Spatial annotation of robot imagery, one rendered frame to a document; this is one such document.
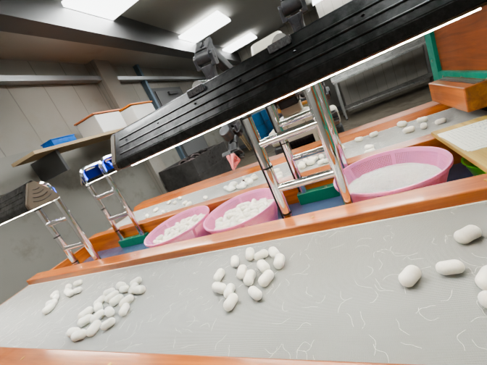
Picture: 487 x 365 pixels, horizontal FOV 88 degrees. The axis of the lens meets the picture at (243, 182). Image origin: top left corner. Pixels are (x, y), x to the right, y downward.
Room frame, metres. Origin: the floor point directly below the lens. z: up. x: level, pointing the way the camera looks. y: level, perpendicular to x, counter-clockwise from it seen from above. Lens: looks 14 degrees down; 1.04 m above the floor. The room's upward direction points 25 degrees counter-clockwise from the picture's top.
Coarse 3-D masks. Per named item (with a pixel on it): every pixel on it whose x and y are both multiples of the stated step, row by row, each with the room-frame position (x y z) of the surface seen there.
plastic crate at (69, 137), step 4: (64, 136) 2.84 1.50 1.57; (68, 136) 2.88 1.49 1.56; (72, 136) 2.92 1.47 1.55; (48, 140) 2.71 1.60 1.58; (52, 140) 2.71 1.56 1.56; (56, 140) 2.74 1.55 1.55; (60, 140) 2.78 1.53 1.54; (64, 140) 2.82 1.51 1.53; (68, 140) 2.85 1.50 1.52; (44, 144) 2.75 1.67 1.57; (48, 144) 2.73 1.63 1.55; (52, 144) 2.71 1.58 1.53; (56, 144) 2.72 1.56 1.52
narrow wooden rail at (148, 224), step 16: (400, 144) 0.71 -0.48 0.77; (416, 144) 0.67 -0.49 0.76; (432, 144) 0.65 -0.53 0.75; (352, 160) 0.76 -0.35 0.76; (288, 176) 0.89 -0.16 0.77; (304, 176) 0.82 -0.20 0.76; (240, 192) 0.97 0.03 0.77; (288, 192) 0.85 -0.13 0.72; (128, 224) 1.30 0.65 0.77; (144, 224) 1.18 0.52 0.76; (160, 224) 1.14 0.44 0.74; (96, 240) 1.36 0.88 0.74; (112, 240) 1.31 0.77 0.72
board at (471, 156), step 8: (472, 120) 0.62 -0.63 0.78; (480, 120) 0.60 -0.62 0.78; (448, 128) 0.64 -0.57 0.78; (448, 144) 0.56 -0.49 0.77; (464, 152) 0.48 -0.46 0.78; (472, 152) 0.47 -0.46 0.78; (480, 152) 0.46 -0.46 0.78; (472, 160) 0.45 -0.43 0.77; (480, 160) 0.43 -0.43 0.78; (480, 168) 0.42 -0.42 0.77
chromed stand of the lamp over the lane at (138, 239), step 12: (108, 156) 1.22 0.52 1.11; (84, 168) 1.26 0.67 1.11; (84, 180) 1.24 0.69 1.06; (108, 180) 1.17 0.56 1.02; (108, 192) 1.19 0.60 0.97; (108, 216) 1.24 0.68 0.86; (120, 216) 1.20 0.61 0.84; (132, 216) 1.17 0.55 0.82; (120, 240) 1.24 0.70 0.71; (132, 240) 1.20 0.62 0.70
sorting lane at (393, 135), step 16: (448, 112) 0.87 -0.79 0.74; (464, 112) 0.80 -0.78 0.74; (400, 128) 0.93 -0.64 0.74; (416, 128) 0.85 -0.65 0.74; (432, 128) 0.79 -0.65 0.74; (352, 144) 1.00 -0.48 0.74; (368, 144) 0.92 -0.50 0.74; (384, 144) 0.84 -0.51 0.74; (208, 192) 1.31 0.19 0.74; (224, 192) 1.17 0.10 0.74; (160, 208) 1.45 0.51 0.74; (176, 208) 1.28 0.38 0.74
